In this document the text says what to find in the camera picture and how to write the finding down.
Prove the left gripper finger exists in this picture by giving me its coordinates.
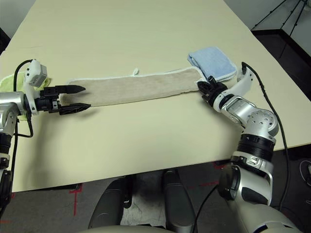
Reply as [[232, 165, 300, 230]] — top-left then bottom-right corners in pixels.
[[54, 84, 86, 96], [58, 103, 92, 116]]

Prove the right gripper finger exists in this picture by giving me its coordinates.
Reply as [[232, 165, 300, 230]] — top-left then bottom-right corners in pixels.
[[197, 81, 211, 96]]

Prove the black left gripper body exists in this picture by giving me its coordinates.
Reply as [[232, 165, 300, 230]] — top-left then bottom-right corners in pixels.
[[35, 86, 61, 114]]

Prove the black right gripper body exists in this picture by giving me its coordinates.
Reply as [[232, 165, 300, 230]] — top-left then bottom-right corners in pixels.
[[201, 76, 228, 103]]

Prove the beige towel white trim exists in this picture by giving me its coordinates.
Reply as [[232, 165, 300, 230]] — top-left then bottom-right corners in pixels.
[[59, 67, 206, 107]]

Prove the folded light blue towel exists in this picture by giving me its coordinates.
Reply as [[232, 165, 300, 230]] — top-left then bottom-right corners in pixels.
[[187, 46, 238, 83]]

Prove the light green towel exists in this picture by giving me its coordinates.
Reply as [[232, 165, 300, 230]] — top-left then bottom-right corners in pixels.
[[0, 72, 53, 122]]

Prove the black framed side table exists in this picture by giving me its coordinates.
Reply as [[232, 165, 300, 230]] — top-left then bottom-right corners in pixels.
[[0, 28, 12, 55]]

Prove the black tripod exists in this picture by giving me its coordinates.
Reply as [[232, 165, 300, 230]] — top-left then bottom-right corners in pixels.
[[254, 0, 311, 37]]

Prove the grey robot left leg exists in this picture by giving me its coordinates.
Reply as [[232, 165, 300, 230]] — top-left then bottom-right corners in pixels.
[[87, 176, 137, 230]]

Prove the grey robot leg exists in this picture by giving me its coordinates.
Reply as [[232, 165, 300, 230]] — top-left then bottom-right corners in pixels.
[[162, 169, 196, 233], [87, 176, 137, 230]]

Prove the grey robot right leg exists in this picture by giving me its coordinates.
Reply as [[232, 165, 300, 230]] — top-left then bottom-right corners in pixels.
[[162, 169, 196, 233]]

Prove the beige robot torso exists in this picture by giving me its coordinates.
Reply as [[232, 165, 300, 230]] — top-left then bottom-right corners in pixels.
[[77, 224, 166, 233]]

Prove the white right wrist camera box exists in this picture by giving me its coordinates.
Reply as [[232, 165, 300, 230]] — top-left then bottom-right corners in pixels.
[[225, 68, 256, 98]]

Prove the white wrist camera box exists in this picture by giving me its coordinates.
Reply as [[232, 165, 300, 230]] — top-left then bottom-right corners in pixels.
[[23, 58, 49, 115], [225, 68, 256, 98]]

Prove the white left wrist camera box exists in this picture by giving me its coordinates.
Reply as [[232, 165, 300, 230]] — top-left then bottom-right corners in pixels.
[[23, 58, 49, 115]]

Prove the coiled black cable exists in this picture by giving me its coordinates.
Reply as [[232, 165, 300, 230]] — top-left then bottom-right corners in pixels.
[[299, 159, 311, 181]]

